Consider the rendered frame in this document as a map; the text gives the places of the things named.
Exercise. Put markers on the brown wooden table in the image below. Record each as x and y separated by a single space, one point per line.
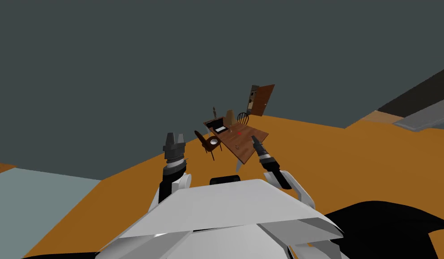
240 142

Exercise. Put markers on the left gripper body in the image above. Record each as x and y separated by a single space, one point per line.
174 151

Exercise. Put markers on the dark brown wooden chair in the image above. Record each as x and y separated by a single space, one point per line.
207 142

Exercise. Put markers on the brown wooden door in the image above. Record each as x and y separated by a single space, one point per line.
262 100

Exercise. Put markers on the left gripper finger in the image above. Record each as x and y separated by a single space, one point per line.
170 139
180 140

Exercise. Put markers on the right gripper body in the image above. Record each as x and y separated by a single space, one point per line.
259 148

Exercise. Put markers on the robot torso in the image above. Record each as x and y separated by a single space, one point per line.
225 212

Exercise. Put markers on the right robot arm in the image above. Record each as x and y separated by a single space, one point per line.
276 172

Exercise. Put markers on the dark spindle-back chair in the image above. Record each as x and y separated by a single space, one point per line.
243 118

